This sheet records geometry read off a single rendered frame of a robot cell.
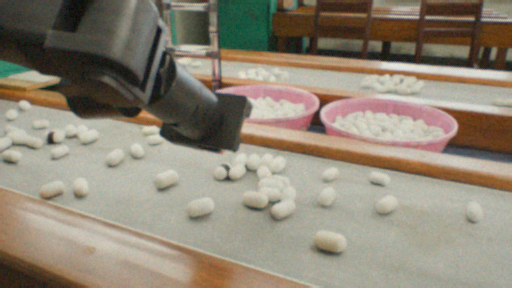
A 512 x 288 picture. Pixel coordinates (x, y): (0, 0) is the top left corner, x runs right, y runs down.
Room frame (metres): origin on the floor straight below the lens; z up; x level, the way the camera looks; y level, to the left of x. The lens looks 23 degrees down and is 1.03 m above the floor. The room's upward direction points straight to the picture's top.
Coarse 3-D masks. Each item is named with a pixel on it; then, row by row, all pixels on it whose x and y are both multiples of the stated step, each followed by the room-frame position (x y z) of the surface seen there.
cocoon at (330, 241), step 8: (320, 232) 0.37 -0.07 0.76; (328, 232) 0.37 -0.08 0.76; (320, 240) 0.36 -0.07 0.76; (328, 240) 0.36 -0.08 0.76; (336, 240) 0.35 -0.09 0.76; (344, 240) 0.36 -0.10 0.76; (320, 248) 0.36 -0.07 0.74; (328, 248) 0.35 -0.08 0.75; (336, 248) 0.35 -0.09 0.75; (344, 248) 0.35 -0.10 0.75
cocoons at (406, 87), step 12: (180, 60) 1.40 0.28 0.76; (240, 72) 1.20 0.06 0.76; (252, 72) 1.19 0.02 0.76; (264, 72) 1.21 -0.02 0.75; (276, 72) 1.22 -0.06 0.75; (360, 84) 1.08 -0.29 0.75; (372, 84) 1.07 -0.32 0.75; (384, 84) 1.07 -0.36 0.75; (396, 84) 1.11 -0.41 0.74; (408, 84) 1.07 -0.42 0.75; (420, 84) 1.07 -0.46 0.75
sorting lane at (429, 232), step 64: (0, 128) 0.75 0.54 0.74; (128, 128) 0.75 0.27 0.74; (64, 192) 0.49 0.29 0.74; (128, 192) 0.49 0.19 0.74; (192, 192) 0.49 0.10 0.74; (320, 192) 0.49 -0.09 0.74; (384, 192) 0.49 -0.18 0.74; (448, 192) 0.49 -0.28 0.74; (256, 256) 0.35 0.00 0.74; (320, 256) 0.35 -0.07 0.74; (384, 256) 0.35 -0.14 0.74; (448, 256) 0.35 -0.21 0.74
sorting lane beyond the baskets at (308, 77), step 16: (208, 64) 1.41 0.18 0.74; (224, 64) 1.41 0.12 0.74; (240, 64) 1.41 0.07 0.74; (256, 64) 1.40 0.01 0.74; (288, 80) 1.17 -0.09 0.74; (304, 80) 1.17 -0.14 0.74; (320, 80) 1.17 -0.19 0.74; (336, 80) 1.17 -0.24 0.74; (352, 80) 1.17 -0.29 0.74; (416, 80) 1.17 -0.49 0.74; (416, 96) 0.99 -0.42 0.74; (432, 96) 0.99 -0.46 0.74; (448, 96) 0.99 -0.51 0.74; (464, 96) 0.99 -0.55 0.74; (480, 96) 0.99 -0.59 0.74; (496, 96) 1.00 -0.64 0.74
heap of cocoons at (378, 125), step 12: (336, 120) 0.80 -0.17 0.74; (348, 120) 0.80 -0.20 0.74; (360, 120) 0.80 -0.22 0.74; (372, 120) 0.79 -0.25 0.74; (384, 120) 0.80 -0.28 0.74; (396, 120) 0.80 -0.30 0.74; (408, 120) 0.79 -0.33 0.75; (420, 120) 0.80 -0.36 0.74; (360, 132) 0.75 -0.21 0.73; (372, 132) 0.73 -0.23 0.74; (384, 132) 0.77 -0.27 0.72; (396, 132) 0.72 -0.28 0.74; (408, 132) 0.73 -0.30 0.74; (420, 132) 0.73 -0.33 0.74; (432, 132) 0.74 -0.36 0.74
